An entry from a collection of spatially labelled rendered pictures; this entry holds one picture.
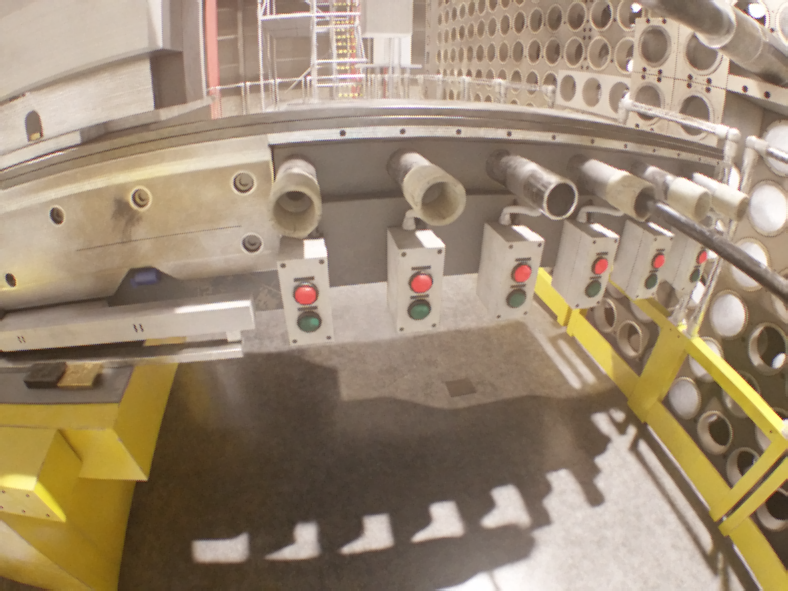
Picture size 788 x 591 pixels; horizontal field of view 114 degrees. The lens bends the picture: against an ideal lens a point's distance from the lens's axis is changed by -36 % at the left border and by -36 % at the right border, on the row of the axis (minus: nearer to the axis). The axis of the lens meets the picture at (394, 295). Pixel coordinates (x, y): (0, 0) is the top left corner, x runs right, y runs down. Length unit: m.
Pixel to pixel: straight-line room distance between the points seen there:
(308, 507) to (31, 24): 1.22
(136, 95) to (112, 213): 0.21
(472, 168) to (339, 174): 0.22
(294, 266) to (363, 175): 0.19
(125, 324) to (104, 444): 0.20
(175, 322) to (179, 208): 0.19
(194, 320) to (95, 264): 0.24
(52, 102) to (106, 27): 0.26
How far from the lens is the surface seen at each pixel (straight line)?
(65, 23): 0.69
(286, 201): 0.52
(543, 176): 0.56
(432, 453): 1.24
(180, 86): 0.78
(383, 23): 0.71
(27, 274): 0.90
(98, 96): 0.81
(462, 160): 0.67
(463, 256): 0.71
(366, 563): 1.07
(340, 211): 0.62
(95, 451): 0.74
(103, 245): 0.76
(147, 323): 0.70
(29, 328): 0.85
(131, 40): 0.63
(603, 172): 0.71
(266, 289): 0.76
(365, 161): 0.63
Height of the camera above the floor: 1.01
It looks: 32 degrees down
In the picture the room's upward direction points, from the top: 1 degrees clockwise
